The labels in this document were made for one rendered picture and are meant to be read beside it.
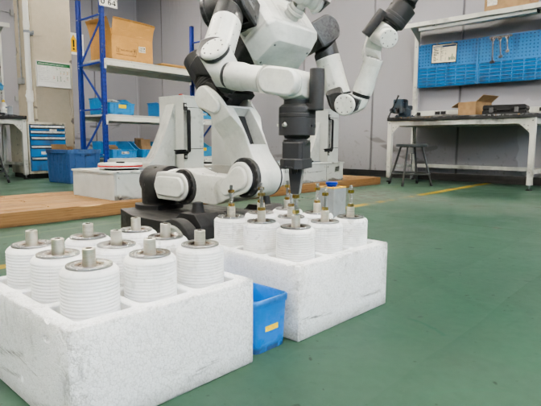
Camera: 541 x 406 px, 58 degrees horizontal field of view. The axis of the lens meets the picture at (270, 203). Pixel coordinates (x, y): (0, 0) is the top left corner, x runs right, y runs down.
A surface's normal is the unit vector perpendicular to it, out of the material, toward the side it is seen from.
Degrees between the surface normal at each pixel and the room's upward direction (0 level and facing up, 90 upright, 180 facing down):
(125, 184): 90
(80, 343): 90
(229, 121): 114
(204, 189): 90
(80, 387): 90
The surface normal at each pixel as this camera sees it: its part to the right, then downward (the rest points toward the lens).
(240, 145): -0.66, 0.09
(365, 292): 0.73, 0.09
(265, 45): -0.12, 0.59
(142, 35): 0.77, 0.27
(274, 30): 0.33, 0.41
